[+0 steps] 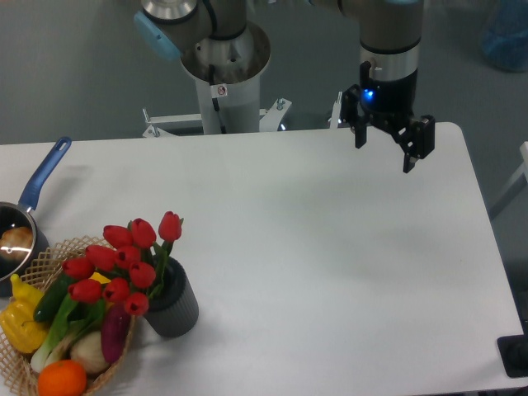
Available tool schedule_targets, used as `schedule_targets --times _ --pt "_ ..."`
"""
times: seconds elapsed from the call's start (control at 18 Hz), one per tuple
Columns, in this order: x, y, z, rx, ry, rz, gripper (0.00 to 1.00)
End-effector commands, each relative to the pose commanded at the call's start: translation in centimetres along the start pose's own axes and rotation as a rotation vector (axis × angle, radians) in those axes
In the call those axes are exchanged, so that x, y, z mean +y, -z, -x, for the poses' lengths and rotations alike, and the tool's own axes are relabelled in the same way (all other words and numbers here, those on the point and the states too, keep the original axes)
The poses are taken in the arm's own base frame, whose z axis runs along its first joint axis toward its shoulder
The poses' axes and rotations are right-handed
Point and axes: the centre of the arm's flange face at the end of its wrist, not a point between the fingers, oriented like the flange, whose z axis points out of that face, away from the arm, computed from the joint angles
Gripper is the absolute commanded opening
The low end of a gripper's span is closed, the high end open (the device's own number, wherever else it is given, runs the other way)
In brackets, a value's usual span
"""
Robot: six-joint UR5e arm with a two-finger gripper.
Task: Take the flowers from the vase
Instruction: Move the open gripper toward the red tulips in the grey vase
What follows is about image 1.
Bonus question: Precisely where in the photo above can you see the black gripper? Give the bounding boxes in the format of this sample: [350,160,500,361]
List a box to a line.
[340,61,436,173]

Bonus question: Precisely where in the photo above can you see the red tulip bouquet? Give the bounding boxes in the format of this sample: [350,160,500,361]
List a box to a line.
[62,211,184,316]

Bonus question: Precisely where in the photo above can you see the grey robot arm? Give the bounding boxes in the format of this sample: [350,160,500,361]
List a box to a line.
[134,1,435,172]

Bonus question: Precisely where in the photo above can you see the dark grey ribbed vase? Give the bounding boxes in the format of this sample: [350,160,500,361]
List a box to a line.
[144,257,199,338]

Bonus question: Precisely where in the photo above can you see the blue plastic bag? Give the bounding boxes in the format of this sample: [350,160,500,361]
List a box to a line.
[479,0,527,73]

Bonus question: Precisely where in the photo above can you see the black device at edge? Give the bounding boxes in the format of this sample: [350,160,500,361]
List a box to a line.
[497,335,527,378]

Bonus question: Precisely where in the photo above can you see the yellow fruit piece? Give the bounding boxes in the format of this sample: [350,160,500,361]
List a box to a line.
[90,271,111,285]

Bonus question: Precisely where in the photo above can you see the purple eggplant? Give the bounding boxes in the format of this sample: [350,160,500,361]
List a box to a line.
[101,304,130,364]

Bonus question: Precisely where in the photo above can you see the green bok choy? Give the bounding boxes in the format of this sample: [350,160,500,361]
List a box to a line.
[31,295,106,373]

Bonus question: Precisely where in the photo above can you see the beige onion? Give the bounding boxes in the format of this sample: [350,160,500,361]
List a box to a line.
[69,330,110,375]

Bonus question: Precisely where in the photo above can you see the green cucumber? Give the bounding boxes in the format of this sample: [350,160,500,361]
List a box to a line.
[33,273,76,323]

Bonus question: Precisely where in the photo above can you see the bread roll in pan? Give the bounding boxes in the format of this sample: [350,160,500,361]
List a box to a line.
[1,227,33,263]

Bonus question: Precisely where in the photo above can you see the orange fruit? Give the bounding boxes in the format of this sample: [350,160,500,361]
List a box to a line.
[37,360,87,396]

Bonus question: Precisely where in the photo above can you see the yellow bell pepper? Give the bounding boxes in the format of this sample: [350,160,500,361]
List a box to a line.
[1,274,50,354]

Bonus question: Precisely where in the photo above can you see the woven wicker basket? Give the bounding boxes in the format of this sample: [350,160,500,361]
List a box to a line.
[1,236,135,395]

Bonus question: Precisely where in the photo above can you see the white furniture frame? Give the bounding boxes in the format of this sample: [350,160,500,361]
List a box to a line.
[488,141,527,221]

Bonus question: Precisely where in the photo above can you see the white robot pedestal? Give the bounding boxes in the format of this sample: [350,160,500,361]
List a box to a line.
[141,21,347,139]

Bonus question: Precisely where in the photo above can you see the blue handled saucepan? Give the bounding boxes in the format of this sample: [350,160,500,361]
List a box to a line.
[1,137,72,298]

